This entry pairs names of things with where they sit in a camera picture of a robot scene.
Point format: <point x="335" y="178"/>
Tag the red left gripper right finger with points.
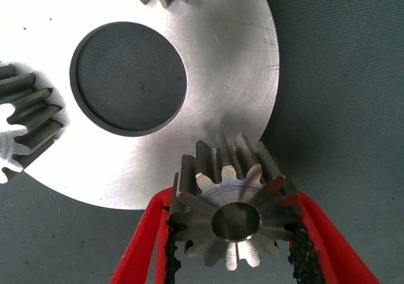
<point x="325" y="249"/>

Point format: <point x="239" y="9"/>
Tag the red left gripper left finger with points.
<point x="145" y="233"/>

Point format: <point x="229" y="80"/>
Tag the dark grey table cloth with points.
<point x="347" y="75"/>

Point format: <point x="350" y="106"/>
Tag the round metal plate with hole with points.
<point x="221" y="60"/>

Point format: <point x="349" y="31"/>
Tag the large steel gear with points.
<point x="202" y="221"/>

